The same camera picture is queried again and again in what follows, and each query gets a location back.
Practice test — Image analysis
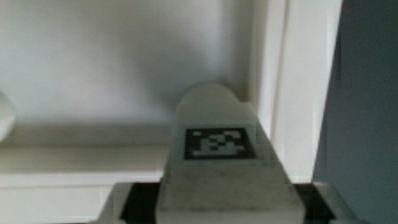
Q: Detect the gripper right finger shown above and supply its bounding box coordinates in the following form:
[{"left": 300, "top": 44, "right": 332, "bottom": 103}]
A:
[{"left": 295, "top": 182, "right": 364, "bottom": 224}]

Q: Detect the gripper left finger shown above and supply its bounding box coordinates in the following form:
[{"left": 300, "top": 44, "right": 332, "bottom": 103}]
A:
[{"left": 96, "top": 182, "right": 160, "bottom": 224}]

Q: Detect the white leg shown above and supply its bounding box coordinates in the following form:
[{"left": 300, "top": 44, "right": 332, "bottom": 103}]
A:
[{"left": 154, "top": 83, "right": 305, "bottom": 224}]

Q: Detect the white square tabletop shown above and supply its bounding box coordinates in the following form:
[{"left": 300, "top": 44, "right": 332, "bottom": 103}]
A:
[{"left": 0, "top": 0, "right": 344, "bottom": 224}]

